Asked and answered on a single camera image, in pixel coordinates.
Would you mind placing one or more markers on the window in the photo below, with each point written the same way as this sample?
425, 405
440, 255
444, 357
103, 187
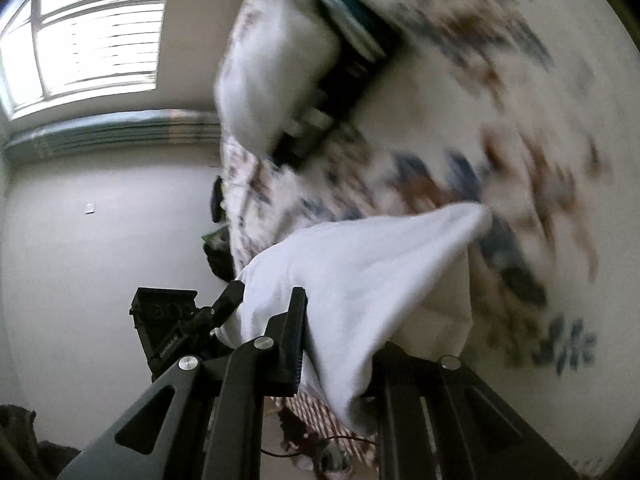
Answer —
85, 30

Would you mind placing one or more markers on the floral bedsheet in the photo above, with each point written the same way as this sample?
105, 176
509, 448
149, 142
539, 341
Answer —
500, 110

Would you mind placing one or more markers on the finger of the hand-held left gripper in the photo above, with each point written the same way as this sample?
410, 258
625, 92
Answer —
229, 302

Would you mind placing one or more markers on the small white garment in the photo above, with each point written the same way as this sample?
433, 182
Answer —
360, 280

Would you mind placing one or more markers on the red checked cloth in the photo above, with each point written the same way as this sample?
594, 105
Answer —
315, 412

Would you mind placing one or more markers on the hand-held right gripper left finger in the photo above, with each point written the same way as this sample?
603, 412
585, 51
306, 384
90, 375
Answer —
285, 350

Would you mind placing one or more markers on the dark green bag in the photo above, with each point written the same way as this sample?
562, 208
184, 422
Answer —
218, 255

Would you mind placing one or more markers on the dark green cloth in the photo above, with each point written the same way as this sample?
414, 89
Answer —
350, 5

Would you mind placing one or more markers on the dark object beside bed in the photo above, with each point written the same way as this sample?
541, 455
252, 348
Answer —
216, 200

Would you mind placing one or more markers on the white wall switch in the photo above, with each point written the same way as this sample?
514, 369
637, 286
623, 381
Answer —
90, 208

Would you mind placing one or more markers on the white folded cloth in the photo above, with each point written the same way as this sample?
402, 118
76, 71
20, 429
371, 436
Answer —
275, 75

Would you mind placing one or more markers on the black cloth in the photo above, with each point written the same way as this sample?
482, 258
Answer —
350, 80

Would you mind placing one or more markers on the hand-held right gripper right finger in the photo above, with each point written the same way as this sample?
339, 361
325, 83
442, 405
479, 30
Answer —
400, 385

